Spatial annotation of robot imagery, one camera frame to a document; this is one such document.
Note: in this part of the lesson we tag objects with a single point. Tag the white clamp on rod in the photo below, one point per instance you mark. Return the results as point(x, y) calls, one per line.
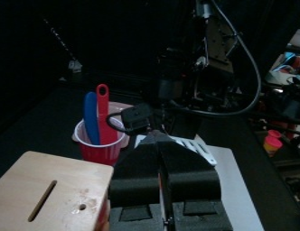
point(74, 65)

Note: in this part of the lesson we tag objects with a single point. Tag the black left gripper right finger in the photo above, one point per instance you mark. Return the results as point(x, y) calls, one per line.
point(193, 177)

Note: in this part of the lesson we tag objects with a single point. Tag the red plastic cup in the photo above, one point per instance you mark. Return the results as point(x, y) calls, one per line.
point(98, 152)

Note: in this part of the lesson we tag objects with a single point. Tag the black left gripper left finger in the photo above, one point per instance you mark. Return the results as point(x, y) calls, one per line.
point(136, 174)

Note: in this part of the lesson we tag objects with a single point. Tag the yellow dough can pink lid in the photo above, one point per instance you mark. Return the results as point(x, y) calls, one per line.
point(272, 144)

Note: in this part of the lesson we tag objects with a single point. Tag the white box with clutter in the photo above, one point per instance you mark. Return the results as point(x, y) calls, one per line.
point(287, 66)

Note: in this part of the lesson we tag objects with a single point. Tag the white slotted spatula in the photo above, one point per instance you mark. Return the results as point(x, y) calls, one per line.
point(199, 149)

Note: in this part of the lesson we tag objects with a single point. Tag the wooden slotted block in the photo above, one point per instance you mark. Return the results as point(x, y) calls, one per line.
point(52, 186)

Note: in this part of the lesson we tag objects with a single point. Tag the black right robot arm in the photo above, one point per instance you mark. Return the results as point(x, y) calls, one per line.
point(213, 54)

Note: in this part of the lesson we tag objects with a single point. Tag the light grey mat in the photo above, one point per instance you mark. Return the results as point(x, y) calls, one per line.
point(237, 186)

